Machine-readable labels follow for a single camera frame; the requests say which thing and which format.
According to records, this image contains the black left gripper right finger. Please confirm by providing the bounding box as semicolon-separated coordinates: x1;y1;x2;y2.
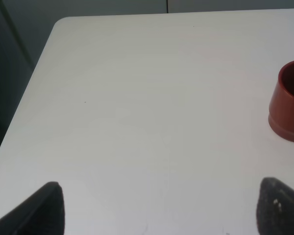
256;177;294;235

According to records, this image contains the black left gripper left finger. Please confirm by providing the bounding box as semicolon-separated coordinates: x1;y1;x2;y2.
0;182;65;235

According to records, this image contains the red plastic cup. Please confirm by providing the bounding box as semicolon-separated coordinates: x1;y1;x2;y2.
268;61;294;142

